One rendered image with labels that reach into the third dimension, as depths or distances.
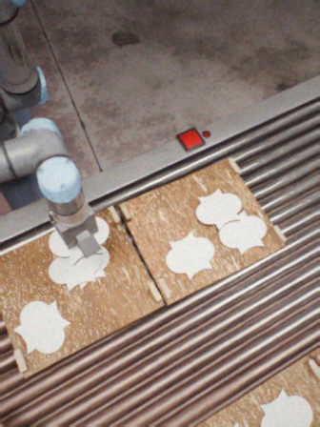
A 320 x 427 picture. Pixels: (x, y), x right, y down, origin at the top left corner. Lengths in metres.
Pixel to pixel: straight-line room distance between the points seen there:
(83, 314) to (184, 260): 0.32
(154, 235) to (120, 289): 0.19
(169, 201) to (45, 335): 0.54
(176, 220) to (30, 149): 0.58
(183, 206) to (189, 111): 1.50
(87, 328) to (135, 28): 2.45
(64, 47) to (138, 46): 0.51
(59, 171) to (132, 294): 0.53
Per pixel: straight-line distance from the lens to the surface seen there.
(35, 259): 1.26
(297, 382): 1.23
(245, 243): 1.27
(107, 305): 1.19
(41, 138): 0.86
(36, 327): 1.20
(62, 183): 0.77
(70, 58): 3.05
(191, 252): 1.23
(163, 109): 2.73
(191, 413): 1.18
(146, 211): 1.29
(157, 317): 1.20
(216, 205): 1.30
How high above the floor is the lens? 2.09
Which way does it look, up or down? 64 degrees down
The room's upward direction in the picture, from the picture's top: 6 degrees clockwise
